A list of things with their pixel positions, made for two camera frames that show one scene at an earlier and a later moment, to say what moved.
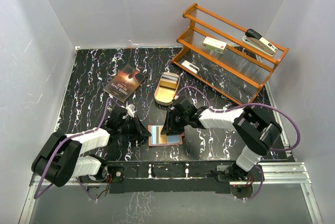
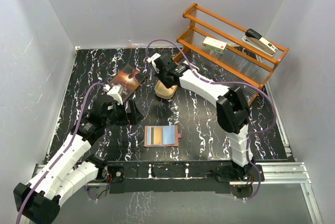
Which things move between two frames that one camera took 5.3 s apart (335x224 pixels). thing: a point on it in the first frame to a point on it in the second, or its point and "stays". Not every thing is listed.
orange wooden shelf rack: x=226 y=55 stays
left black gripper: x=140 y=131 to x=134 y=117
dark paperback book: x=125 y=83 stays
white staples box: x=214 y=45 stays
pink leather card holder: x=157 y=138 stays
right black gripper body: x=183 y=118 to x=162 y=76
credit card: x=162 y=138 to x=157 y=135
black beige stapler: x=260 y=42 stays
